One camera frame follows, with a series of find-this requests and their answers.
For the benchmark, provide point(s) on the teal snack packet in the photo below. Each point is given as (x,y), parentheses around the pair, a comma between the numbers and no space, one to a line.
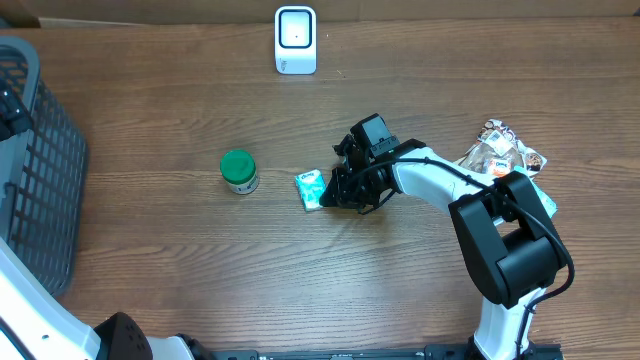
(547,202)

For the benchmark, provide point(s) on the green lid Knorr jar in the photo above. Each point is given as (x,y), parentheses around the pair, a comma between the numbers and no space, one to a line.
(239,171)

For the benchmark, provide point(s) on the small green white box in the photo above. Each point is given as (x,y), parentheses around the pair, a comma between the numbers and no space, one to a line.
(311,186)

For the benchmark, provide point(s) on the orange tissue packet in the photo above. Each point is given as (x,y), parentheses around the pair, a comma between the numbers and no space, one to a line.
(498,167)

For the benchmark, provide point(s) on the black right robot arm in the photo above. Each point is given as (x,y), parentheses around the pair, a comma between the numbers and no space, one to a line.
(510,247)

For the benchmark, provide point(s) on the black mesh basket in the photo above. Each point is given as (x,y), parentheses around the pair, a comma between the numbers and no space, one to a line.
(43,174)

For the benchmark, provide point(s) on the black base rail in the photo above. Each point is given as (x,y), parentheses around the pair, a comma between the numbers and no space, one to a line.
(350,355)

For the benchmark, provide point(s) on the white barcode scanner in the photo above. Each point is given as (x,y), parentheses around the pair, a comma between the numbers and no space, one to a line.
(295,40)

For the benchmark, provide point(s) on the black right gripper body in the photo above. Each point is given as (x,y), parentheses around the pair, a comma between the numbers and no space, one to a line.
(363,190)

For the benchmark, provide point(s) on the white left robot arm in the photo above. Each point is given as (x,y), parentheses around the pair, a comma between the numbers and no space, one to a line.
(34,325)

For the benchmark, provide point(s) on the beige resealable pouch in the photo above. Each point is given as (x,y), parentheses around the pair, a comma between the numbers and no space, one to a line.
(497,140)

